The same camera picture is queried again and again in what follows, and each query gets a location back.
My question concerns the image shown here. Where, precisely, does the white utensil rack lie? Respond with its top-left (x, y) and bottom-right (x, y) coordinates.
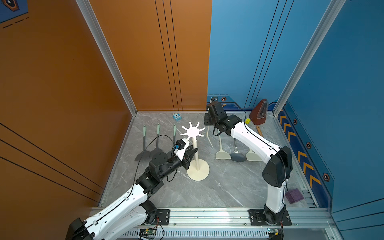
top-left (180, 121), bottom-right (211, 182)

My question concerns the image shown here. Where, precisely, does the mint handle grey turner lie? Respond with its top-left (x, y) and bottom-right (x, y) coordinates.
top-left (150, 123), bottom-right (162, 159)

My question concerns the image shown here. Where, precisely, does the mint handle cream turner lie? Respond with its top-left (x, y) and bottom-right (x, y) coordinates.
top-left (215, 136), bottom-right (231, 160)

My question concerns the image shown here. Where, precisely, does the mint handle grey spatula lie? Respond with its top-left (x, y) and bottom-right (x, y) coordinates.
top-left (135, 125), bottom-right (150, 162)

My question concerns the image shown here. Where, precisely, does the black handle metal utensil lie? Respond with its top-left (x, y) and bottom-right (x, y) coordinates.
top-left (230, 139), bottom-right (247, 162)

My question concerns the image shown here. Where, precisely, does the wooden handle white spatula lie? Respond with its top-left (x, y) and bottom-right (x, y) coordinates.
top-left (256, 126), bottom-right (263, 137)

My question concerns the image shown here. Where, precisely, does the mint handle white spatula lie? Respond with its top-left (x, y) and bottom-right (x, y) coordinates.
top-left (246, 149), bottom-right (263, 162)

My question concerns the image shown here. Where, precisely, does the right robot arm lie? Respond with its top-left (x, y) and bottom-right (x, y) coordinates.
top-left (205, 101), bottom-right (293, 225)

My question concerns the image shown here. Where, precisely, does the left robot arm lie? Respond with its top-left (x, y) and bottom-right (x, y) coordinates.
top-left (66, 140), bottom-right (198, 240)

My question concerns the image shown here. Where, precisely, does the small blue owl toy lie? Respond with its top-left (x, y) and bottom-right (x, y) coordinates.
top-left (172, 113), bottom-right (182, 122)

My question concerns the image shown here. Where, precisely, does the dark red metronome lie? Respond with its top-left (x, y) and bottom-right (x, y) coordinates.
top-left (249, 99), bottom-right (268, 125)

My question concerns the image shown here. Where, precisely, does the left green circuit board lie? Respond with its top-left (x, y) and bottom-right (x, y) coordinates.
top-left (139, 228), bottom-right (157, 238)

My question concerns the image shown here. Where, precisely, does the green circuit board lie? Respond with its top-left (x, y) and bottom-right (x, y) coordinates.
top-left (139, 228), bottom-right (157, 238)
top-left (267, 229), bottom-right (284, 240)

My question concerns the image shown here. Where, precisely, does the right green circuit board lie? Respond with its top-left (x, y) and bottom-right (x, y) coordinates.
top-left (267, 229), bottom-right (284, 240)

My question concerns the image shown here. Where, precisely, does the purple flat block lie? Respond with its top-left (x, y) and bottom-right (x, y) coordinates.
top-left (285, 189), bottom-right (305, 204)

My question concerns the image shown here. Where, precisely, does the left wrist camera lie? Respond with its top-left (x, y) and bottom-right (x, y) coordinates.
top-left (173, 139), bottom-right (190, 161)

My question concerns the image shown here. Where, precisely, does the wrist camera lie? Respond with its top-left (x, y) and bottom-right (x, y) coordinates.
top-left (207, 98), bottom-right (223, 116)
top-left (173, 139), bottom-right (190, 161)

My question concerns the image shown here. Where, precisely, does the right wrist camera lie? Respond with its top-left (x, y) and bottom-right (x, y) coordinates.
top-left (207, 98), bottom-right (223, 116)

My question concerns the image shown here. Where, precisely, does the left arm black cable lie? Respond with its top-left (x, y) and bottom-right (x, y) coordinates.
top-left (127, 134), bottom-right (176, 199)

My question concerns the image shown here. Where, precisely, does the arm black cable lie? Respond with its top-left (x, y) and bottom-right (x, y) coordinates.
top-left (211, 109), bottom-right (290, 193)
top-left (127, 134), bottom-right (176, 199)

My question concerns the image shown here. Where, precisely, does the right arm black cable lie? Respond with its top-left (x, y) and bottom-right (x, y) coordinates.
top-left (211, 109), bottom-right (290, 193)

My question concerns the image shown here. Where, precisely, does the aluminium front rail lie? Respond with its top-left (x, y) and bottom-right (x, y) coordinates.
top-left (86, 206), bottom-right (334, 229)

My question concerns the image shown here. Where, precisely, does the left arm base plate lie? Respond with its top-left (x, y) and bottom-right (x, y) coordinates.
top-left (143, 209), bottom-right (171, 226)

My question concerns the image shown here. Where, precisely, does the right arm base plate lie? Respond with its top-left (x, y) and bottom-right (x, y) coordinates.
top-left (248, 209), bottom-right (292, 226)

